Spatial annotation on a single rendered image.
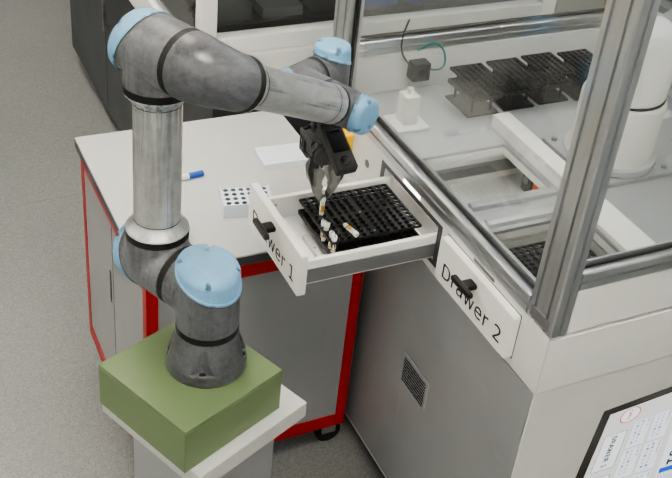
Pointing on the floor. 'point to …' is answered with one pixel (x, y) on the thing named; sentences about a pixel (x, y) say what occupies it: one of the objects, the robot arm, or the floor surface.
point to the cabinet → (464, 390)
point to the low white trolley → (321, 340)
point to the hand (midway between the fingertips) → (324, 196)
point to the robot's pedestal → (239, 458)
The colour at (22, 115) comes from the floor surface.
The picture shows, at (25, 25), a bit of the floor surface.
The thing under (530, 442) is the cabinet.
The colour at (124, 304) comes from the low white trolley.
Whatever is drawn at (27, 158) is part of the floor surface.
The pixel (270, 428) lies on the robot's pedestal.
